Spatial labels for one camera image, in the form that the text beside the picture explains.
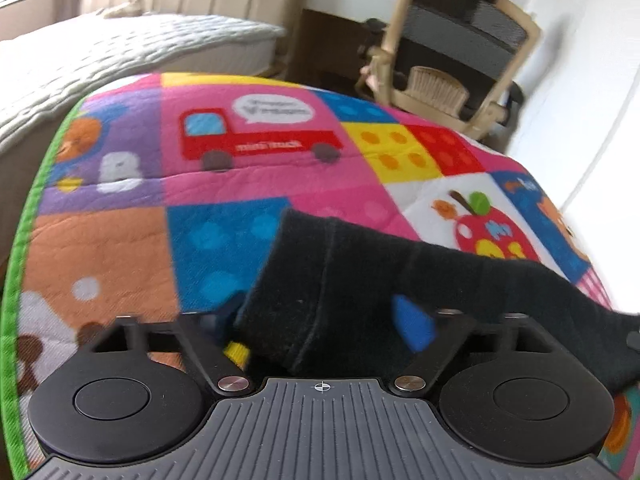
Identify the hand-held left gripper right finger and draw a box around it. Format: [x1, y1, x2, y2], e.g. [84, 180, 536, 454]
[391, 294, 553, 396]

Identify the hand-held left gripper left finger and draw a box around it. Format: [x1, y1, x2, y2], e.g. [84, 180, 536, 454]
[85, 305, 253, 397]

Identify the black garment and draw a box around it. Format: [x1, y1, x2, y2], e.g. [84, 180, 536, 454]
[234, 208, 640, 396]

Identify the colourful printed blanket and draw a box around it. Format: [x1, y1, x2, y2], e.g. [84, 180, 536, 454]
[0, 72, 640, 480]

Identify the beige mesh office chair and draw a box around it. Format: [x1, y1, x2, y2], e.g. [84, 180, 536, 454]
[355, 0, 543, 141]

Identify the bed with white quilted cover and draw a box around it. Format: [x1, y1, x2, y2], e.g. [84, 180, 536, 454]
[0, 10, 288, 211]

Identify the small white cloth item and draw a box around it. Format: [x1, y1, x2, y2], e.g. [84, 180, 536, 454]
[102, 0, 146, 18]

